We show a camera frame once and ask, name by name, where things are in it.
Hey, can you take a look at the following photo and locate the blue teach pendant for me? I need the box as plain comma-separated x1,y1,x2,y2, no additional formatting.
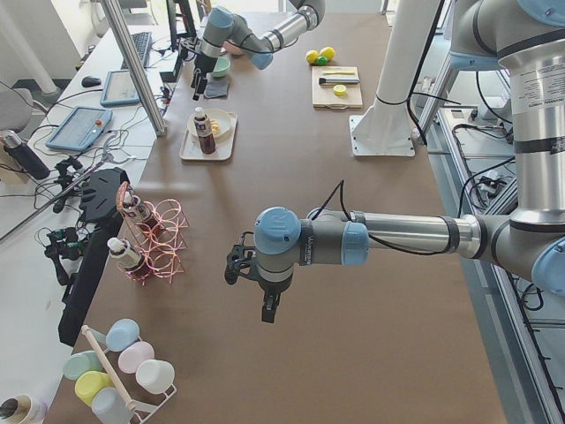
45,107,113,152
100,70,140,108

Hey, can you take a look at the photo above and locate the grey-blue cup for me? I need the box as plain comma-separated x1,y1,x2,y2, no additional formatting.
91,387,134,424

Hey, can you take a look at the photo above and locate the blue teach pendant near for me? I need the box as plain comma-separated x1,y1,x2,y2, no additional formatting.
45,107,113,152

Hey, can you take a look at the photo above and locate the blue cup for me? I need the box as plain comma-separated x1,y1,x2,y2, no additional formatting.
106,318,140,352

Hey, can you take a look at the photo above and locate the grey folded cloth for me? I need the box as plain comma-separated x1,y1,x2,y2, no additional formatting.
204,79,230,99

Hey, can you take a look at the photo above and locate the black computer mouse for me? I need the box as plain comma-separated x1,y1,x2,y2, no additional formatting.
81,76,102,87

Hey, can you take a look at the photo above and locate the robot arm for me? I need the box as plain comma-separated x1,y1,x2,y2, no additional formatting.
191,0,326,101
253,1,564,322

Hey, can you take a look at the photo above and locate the black water bottle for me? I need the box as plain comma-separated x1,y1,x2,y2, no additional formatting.
1,130,50,180

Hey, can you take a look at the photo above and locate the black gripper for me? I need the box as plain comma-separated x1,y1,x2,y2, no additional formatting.
258,265,294,322
191,53,217,100

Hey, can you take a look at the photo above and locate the aluminium frame post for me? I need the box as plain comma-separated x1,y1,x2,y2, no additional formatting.
101,0,167,137

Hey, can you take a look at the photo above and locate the yellow lemon lower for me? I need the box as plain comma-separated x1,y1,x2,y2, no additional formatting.
320,46,335,61

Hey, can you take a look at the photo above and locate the pink ice bowl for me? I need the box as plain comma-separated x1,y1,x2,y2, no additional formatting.
222,41,244,57

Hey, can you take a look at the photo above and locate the green lime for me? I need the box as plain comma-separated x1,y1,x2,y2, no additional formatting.
316,56,329,66

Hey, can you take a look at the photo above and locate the yellow lemon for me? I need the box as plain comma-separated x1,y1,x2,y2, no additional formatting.
305,49,320,64
320,46,335,61

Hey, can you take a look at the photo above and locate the braided ring bread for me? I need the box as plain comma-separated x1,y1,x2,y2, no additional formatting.
209,119,221,136

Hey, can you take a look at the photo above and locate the mint green bowl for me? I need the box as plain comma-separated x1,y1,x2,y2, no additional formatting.
211,57,230,79

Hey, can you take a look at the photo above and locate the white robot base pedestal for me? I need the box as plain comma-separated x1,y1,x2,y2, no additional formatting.
350,0,443,157

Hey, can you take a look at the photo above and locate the tea bottle white cap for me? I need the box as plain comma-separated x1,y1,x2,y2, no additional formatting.
192,107,215,155

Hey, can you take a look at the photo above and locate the yellow lemon upper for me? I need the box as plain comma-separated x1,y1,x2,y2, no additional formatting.
305,49,320,64

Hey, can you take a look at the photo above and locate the wooden cutting board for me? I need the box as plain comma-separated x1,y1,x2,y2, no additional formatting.
311,66,363,109

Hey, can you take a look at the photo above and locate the white round plate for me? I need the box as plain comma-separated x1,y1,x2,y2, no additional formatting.
186,108,233,142

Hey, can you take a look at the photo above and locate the green cup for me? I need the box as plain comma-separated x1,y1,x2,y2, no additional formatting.
63,350,103,381

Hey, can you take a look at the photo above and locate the tea bottle in rack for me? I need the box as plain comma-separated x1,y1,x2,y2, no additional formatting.
107,237,147,279
122,191,156,231

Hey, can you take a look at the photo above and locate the copper wire bottle rack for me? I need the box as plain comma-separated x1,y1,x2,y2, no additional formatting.
110,182,189,284

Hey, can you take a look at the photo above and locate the half lemon slice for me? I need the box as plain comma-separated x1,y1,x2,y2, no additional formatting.
333,84,347,96

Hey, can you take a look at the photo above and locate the white serving tray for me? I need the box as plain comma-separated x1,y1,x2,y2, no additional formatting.
179,112,237,161

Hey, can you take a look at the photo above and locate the blue teach pendant far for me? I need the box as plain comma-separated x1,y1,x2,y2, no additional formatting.
100,70,140,108

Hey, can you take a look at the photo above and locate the black keyboard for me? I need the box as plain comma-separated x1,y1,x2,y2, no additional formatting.
131,32,152,68

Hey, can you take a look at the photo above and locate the yellow cup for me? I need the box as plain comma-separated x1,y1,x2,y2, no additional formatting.
74,371,114,406

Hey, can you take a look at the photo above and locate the pink cup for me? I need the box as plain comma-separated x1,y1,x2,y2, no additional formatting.
117,341,154,374

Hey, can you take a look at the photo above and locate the white cup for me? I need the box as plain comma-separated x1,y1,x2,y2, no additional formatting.
135,360,175,394

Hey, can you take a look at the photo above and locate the white cup rack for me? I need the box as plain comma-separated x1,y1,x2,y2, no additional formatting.
81,325,177,423

